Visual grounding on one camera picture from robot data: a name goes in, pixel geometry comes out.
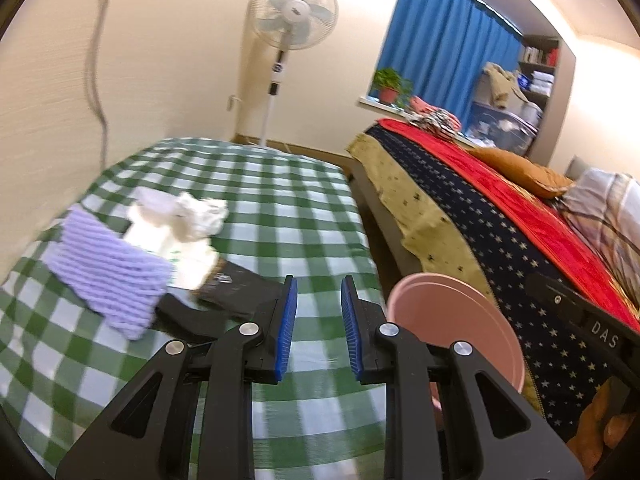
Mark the plaid pillow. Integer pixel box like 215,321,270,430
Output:
557,167,640,306

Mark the white cloth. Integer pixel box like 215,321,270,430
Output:
122,187,221,293

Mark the navy star-print blanket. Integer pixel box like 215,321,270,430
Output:
362,125,640,431

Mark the red blanket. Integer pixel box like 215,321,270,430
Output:
376,117,640,333

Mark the white windowsill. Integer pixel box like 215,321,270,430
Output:
357,95,476,148

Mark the tan jacket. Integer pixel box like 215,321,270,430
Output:
482,61,526,108

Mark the black white striped garment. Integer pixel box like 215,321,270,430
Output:
410,112,456,136

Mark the row of books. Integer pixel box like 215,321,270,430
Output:
520,46,558,66

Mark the purple knitted cloth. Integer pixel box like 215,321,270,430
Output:
40,208,173,341

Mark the orange pillow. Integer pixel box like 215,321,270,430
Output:
467,146,575,199

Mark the pink plastic bin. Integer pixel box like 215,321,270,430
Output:
387,272,526,431

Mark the person's right hand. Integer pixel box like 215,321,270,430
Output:
567,377,640,466

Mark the white paper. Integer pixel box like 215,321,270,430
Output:
172,191,231,241

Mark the potted green plant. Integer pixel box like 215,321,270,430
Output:
372,67,413,108

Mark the blue curtain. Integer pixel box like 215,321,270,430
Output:
367,0,523,133

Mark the white standing fan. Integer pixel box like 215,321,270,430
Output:
248,0,340,148

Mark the clear plastic storage box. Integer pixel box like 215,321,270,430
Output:
470,100,541,156

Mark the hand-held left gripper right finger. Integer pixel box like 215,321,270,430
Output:
340,276,586,480

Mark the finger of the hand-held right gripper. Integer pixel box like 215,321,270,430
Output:
525,272,589,324

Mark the grey bookshelf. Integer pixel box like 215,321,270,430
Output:
517,35,560,111

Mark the grey bed frame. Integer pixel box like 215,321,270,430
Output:
350,162,406,281

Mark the green checkered tablecloth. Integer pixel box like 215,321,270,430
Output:
0,136,436,480

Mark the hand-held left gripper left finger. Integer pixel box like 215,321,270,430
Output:
55,275,299,480

